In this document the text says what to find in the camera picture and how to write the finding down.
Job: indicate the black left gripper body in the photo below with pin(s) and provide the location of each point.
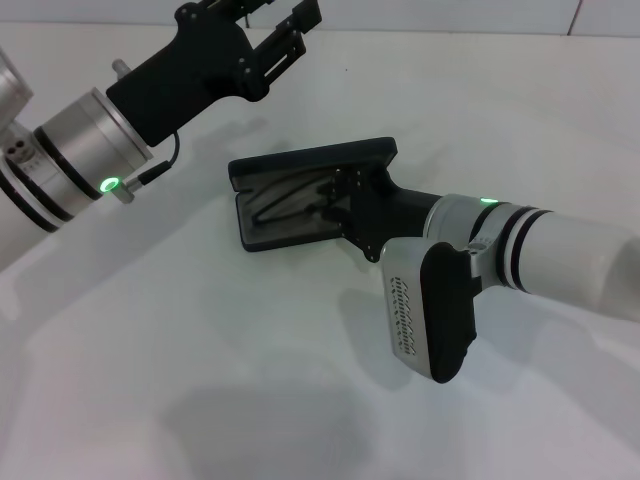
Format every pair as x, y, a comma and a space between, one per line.
200, 65

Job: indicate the silver flange knob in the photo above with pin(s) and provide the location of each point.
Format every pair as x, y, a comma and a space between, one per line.
120, 67

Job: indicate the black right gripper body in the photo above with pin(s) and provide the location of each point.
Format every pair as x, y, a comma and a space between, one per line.
390, 215

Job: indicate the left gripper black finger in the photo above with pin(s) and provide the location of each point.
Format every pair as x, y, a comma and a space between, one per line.
240, 6
305, 15

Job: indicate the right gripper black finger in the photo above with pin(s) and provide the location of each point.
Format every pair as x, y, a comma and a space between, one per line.
342, 182
332, 212

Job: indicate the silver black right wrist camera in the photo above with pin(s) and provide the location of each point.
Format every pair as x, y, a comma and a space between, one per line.
440, 310

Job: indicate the black glasses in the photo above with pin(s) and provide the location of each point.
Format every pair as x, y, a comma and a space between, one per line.
260, 218

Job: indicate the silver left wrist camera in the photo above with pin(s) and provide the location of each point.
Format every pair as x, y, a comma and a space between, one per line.
12, 85

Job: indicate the black glasses case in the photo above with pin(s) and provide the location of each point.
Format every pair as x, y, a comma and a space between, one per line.
310, 155

